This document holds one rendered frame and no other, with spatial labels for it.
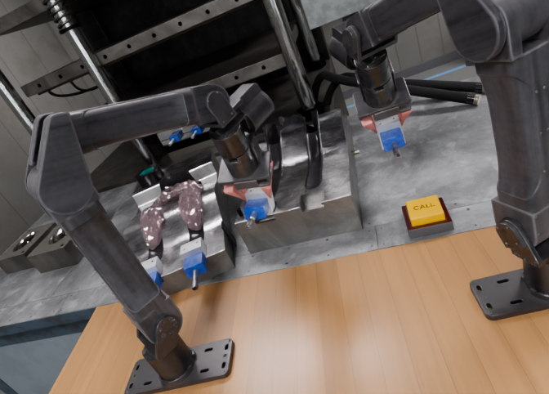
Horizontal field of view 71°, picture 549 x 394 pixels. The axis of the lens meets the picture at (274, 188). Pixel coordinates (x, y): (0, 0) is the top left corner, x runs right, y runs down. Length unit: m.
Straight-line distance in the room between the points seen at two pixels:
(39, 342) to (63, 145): 0.96
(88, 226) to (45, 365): 0.99
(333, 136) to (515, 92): 0.58
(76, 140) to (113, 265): 0.18
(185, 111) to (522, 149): 0.45
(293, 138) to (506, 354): 0.68
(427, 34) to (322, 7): 2.52
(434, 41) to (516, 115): 3.52
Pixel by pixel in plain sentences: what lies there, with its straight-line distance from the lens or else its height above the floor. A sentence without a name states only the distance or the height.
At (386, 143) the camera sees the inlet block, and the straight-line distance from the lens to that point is 0.83.
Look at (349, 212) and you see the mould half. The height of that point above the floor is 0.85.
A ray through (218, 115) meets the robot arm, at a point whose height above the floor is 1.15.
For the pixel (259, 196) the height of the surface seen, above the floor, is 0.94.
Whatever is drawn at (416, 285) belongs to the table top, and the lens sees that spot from 0.70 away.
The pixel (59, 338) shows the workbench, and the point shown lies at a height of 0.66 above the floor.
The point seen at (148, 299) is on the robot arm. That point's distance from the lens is 0.64.
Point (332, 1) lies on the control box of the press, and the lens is 1.53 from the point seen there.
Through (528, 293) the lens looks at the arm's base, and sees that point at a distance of 0.67.
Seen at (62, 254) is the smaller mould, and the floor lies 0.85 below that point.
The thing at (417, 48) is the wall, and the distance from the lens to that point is 3.98.
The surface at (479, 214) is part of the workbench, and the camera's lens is 0.81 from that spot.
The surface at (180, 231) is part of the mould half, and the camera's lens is 0.99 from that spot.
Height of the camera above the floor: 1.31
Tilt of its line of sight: 28 degrees down
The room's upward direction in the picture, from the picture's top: 24 degrees counter-clockwise
